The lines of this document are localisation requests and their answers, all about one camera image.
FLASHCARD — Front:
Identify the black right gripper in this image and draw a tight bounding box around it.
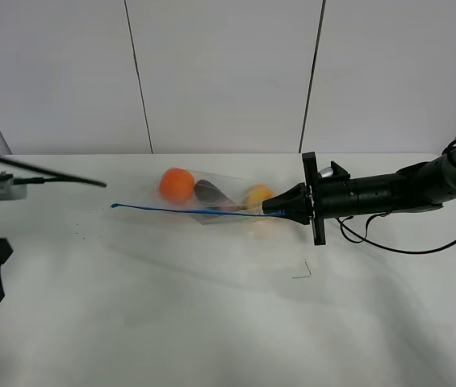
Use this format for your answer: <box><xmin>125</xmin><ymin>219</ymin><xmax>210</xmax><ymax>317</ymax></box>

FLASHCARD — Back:
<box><xmin>261</xmin><ymin>152</ymin><xmax>358</xmax><ymax>245</ymax></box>

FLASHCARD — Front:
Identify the clear plastic zip bag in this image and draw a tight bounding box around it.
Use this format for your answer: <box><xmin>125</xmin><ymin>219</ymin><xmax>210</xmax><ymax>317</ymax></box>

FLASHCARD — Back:
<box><xmin>103</xmin><ymin>167</ymin><xmax>290</xmax><ymax>234</ymax></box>

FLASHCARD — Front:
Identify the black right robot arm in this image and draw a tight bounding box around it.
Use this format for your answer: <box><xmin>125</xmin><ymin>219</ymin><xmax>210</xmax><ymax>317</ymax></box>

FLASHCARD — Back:
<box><xmin>261</xmin><ymin>140</ymin><xmax>456</xmax><ymax>246</ymax></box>

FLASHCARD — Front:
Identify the yellow lemon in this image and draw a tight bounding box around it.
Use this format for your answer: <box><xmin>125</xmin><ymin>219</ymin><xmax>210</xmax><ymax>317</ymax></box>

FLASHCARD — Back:
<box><xmin>243</xmin><ymin>184</ymin><xmax>274</xmax><ymax>214</ymax></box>

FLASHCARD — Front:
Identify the purple eggplant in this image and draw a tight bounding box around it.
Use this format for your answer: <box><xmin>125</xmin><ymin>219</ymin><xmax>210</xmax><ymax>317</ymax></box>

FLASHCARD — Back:
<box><xmin>194</xmin><ymin>179</ymin><xmax>245</xmax><ymax>212</ymax></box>

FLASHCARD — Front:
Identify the orange fruit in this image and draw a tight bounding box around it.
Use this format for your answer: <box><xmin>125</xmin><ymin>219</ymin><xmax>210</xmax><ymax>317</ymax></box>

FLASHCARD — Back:
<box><xmin>158</xmin><ymin>168</ymin><xmax>195</xmax><ymax>204</ymax></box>

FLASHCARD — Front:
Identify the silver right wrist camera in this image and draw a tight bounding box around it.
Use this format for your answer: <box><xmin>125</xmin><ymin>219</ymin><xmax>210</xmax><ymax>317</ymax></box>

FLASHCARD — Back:
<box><xmin>318</xmin><ymin>167</ymin><xmax>334</xmax><ymax>178</ymax></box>

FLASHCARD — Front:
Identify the black left camera cable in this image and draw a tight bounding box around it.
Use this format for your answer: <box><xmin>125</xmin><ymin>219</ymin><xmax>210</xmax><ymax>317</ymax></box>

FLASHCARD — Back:
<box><xmin>0</xmin><ymin>147</ymin><xmax>107</xmax><ymax>189</ymax></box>

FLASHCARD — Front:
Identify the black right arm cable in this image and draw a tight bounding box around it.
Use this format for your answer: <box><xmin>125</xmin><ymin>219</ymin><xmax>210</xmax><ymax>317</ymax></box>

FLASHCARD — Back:
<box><xmin>334</xmin><ymin>135</ymin><xmax>456</xmax><ymax>255</ymax></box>

